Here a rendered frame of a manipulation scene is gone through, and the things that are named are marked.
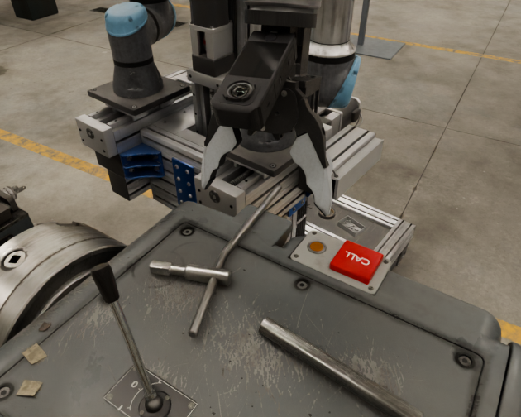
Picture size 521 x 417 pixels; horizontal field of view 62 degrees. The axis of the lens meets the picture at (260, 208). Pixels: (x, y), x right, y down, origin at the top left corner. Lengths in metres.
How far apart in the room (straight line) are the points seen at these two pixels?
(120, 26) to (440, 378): 1.13
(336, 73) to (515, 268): 1.96
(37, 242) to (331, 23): 0.67
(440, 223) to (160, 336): 2.41
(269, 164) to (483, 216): 2.15
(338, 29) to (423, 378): 0.67
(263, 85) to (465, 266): 2.30
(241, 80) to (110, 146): 0.99
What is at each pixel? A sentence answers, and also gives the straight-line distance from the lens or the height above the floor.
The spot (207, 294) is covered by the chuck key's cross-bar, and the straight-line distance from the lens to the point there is 0.58.
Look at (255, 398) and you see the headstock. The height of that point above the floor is 1.25.
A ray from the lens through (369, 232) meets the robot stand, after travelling 2.33.
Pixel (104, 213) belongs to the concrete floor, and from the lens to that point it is 2.87.
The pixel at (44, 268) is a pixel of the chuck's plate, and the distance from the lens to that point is 0.74.
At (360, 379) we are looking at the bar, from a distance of 0.52.
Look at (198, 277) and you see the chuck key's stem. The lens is 0.61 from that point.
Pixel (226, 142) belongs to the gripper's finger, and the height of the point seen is 1.48.
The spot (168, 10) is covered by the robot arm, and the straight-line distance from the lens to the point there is 1.48.
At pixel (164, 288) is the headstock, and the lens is 0.62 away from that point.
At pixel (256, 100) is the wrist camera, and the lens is 0.37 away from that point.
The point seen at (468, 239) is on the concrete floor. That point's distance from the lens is 2.79.
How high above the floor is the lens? 1.72
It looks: 39 degrees down
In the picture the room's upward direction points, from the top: straight up
